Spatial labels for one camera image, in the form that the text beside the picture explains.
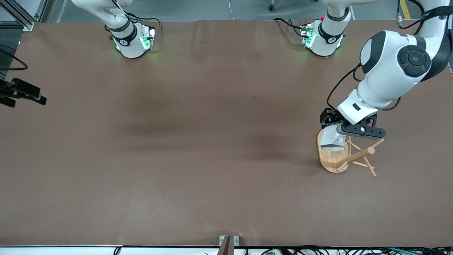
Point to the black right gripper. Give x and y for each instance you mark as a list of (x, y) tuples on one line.
[(22, 89)]

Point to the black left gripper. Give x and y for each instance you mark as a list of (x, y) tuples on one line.
[(328, 117)]

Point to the white faceted cup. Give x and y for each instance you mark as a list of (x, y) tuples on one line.
[(331, 140)]

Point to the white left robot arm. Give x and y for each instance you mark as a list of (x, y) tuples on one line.
[(385, 71)]

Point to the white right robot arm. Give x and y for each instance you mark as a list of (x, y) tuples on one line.
[(131, 46)]

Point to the wooden cup rack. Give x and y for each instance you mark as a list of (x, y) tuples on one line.
[(331, 159)]

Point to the brown table cover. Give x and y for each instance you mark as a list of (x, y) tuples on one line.
[(212, 148)]

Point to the black caster wheel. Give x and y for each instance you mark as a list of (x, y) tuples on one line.
[(271, 6)]

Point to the aluminium frame profile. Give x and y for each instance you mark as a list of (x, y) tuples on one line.
[(21, 16)]

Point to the grey metal bracket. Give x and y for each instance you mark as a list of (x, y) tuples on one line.
[(236, 241)]

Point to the dark camera mount pole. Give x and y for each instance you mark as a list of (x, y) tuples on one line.
[(226, 246)]

